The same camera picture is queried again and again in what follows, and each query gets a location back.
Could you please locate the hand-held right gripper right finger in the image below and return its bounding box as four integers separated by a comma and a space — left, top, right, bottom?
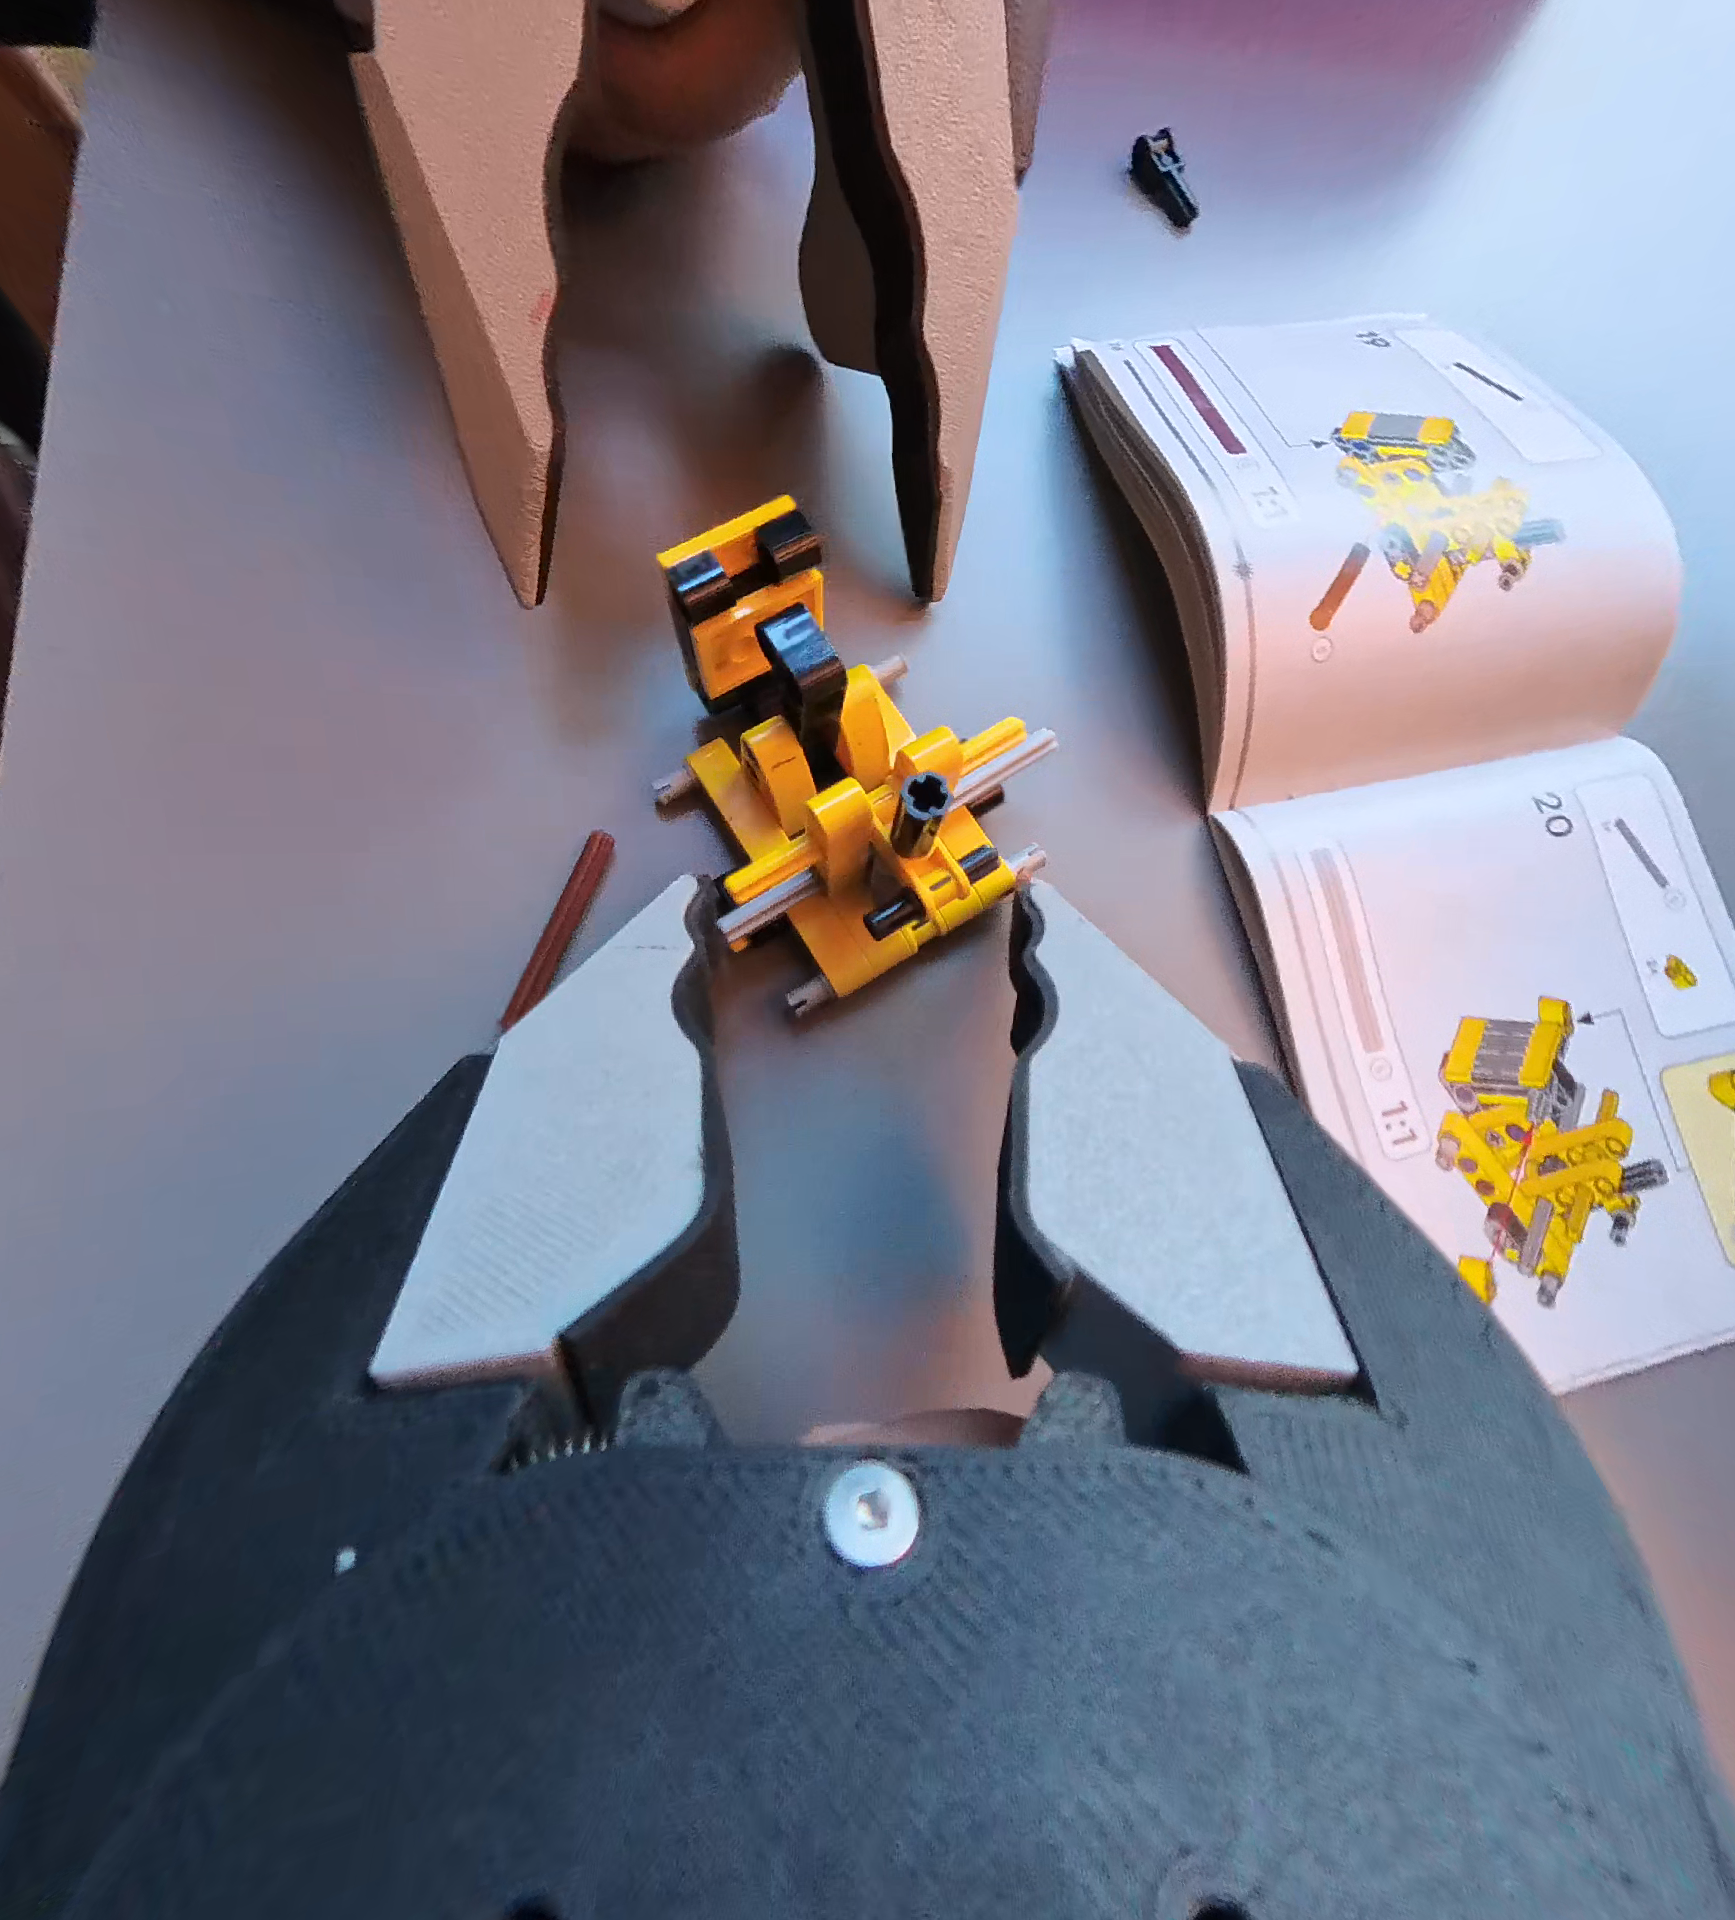
994, 880, 1371, 1400

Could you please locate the yellow and black lego model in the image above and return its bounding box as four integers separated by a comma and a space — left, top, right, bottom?
652, 495, 1061, 1025

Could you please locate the black lego pin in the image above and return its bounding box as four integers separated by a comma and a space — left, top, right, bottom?
1126, 129, 1202, 231

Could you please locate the open lego instruction booklet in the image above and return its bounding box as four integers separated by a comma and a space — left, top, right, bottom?
1054, 312, 1735, 1400

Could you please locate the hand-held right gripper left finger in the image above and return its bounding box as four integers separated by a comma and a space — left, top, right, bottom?
369, 872, 745, 1415

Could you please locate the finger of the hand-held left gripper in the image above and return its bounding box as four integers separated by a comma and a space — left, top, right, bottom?
347, 0, 595, 612
798, 0, 1029, 606

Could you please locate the brown lego axle rod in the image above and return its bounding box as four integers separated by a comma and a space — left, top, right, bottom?
498, 827, 616, 1035

